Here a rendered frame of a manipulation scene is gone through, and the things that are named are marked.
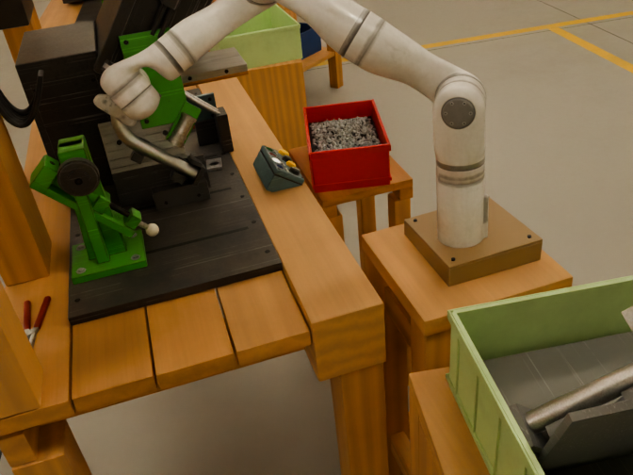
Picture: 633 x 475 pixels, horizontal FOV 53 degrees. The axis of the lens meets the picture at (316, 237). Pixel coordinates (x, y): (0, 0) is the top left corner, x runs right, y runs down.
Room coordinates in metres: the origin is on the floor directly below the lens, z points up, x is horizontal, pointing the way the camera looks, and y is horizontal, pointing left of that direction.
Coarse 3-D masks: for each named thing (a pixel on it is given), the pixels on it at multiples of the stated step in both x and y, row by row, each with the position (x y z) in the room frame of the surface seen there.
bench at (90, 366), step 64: (64, 256) 1.18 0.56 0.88; (64, 320) 0.96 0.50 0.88; (128, 320) 0.94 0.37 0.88; (192, 320) 0.91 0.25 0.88; (256, 320) 0.89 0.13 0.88; (64, 384) 0.79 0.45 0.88; (128, 384) 0.77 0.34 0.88; (0, 448) 0.72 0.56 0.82; (64, 448) 0.75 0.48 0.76; (384, 448) 0.88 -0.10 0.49
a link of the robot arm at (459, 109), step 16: (448, 80) 1.09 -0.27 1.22; (464, 80) 1.07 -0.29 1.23; (448, 96) 1.04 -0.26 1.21; (464, 96) 1.03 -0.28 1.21; (480, 96) 1.04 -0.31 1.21; (432, 112) 1.06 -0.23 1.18; (448, 112) 1.04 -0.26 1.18; (464, 112) 1.03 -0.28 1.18; (480, 112) 1.03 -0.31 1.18; (448, 128) 1.04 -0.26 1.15; (464, 128) 1.03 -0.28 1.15; (480, 128) 1.03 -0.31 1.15; (448, 144) 1.04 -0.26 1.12; (464, 144) 1.03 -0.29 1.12; (480, 144) 1.03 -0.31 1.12; (448, 160) 1.04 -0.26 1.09; (464, 160) 1.03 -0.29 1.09; (480, 160) 1.04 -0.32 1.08
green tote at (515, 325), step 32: (576, 288) 0.79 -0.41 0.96; (608, 288) 0.79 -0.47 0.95; (448, 320) 0.77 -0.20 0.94; (480, 320) 0.77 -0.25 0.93; (512, 320) 0.77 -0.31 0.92; (544, 320) 0.78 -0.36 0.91; (576, 320) 0.79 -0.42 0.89; (608, 320) 0.79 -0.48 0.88; (480, 352) 0.77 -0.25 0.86; (512, 352) 0.78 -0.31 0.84; (448, 384) 0.76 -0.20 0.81; (480, 384) 0.64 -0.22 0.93; (480, 416) 0.63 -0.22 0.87; (512, 416) 0.55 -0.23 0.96; (480, 448) 0.61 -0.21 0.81; (512, 448) 0.53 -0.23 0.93
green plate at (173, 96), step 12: (120, 36) 1.44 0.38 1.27; (132, 36) 1.45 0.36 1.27; (144, 36) 1.45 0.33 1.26; (156, 36) 1.46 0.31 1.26; (132, 48) 1.44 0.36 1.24; (144, 48) 1.45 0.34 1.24; (156, 72) 1.43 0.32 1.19; (156, 84) 1.43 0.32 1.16; (168, 84) 1.43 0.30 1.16; (180, 84) 1.44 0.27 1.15; (168, 96) 1.42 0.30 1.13; (180, 96) 1.43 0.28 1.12; (156, 108) 1.41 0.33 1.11; (168, 108) 1.41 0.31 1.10; (180, 108) 1.42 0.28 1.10; (144, 120) 1.40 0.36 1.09; (156, 120) 1.40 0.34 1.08; (168, 120) 1.41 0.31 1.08
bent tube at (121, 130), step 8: (112, 120) 1.36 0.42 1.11; (120, 128) 1.35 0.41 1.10; (120, 136) 1.35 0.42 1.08; (128, 136) 1.35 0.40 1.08; (128, 144) 1.34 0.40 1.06; (136, 144) 1.34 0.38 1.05; (144, 144) 1.35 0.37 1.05; (144, 152) 1.34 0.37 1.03; (152, 152) 1.35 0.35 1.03; (160, 152) 1.35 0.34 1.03; (160, 160) 1.35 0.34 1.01; (168, 160) 1.35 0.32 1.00; (176, 160) 1.35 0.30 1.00; (176, 168) 1.35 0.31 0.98; (184, 168) 1.35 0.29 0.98; (192, 168) 1.35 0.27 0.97; (192, 176) 1.35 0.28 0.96
